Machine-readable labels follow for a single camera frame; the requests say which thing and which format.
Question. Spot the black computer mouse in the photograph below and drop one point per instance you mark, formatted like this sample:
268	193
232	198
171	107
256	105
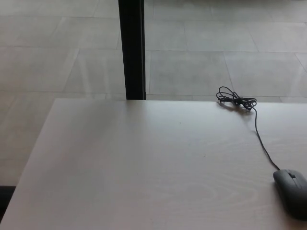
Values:
291	191

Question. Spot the black vertical post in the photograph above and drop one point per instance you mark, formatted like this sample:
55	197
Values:
133	48

